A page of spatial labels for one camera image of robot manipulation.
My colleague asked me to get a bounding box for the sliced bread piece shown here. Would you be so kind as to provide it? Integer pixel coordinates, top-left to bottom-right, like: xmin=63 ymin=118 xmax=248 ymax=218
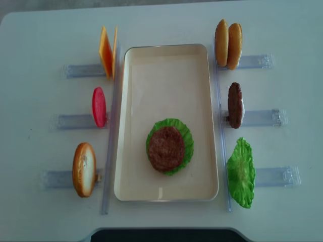
xmin=72 ymin=142 xmax=96 ymax=198

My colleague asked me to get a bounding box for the green lettuce leaf standing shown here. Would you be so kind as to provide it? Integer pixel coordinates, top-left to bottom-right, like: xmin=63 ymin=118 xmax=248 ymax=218
xmin=227 ymin=137 xmax=256 ymax=209

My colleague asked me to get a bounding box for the cream rectangular tray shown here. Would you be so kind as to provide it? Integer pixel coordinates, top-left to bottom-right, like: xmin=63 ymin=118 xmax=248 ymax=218
xmin=114 ymin=44 xmax=219 ymax=202

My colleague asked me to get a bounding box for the golden bun right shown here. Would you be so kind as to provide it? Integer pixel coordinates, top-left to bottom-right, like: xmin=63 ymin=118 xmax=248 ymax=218
xmin=227 ymin=23 xmax=243 ymax=70

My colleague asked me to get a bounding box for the white pusher clip patty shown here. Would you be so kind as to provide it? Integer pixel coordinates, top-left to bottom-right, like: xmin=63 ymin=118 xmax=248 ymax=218
xmin=241 ymin=98 xmax=245 ymax=124

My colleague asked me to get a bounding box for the brown meat patty on tray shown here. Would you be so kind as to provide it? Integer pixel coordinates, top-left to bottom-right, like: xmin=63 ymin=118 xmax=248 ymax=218
xmin=148 ymin=126 xmax=185 ymax=172

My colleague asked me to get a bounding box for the red tomato slice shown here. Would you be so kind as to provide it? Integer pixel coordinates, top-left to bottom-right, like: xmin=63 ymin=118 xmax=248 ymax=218
xmin=92 ymin=87 xmax=106 ymax=128

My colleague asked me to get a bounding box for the golden bun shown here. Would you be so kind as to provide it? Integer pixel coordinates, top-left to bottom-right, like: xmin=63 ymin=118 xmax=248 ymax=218
xmin=227 ymin=23 xmax=243 ymax=70
xmin=214 ymin=19 xmax=229 ymax=67

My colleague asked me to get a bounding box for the dark chair edge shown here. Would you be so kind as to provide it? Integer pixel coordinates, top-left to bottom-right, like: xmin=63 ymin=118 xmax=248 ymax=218
xmin=91 ymin=229 xmax=246 ymax=242

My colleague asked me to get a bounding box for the green lettuce leaf on tray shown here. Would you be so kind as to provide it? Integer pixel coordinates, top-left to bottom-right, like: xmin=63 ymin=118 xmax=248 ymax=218
xmin=146 ymin=118 xmax=194 ymax=175

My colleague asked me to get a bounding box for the golden bun left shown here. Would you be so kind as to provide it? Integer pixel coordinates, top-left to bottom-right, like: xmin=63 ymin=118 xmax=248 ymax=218
xmin=214 ymin=19 xmax=229 ymax=67

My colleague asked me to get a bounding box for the brown meat patty standing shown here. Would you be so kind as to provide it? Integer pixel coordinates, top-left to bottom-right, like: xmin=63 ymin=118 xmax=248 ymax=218
xmin=228 ymin=82 xmax=242 ymax=129

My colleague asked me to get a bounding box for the clear rail holder left frame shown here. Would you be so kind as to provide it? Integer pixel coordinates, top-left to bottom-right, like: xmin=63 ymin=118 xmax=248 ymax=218
xmin=40 ymin=42 xmax=123 ymax=214

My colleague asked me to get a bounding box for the clear rail holder right frame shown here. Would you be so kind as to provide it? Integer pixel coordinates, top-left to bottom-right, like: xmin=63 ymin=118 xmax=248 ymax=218
xmin=210 ymin=36 xmax=302 ymax=213

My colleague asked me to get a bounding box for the orange cheese slice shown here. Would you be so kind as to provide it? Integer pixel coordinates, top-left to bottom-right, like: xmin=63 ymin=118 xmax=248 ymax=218
xmin=98 ymin=26 xmax=113 ymax=79
xmin=112 ymin=26 xmax=118 ymax=80

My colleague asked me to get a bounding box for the clear rail holder frame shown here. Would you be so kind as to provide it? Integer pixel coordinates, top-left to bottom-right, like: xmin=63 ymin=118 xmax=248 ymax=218
xmin=210 ymin=36 xmax=302 ymax=213
xmin=40 ymin=42 xmax=123 ymax=214

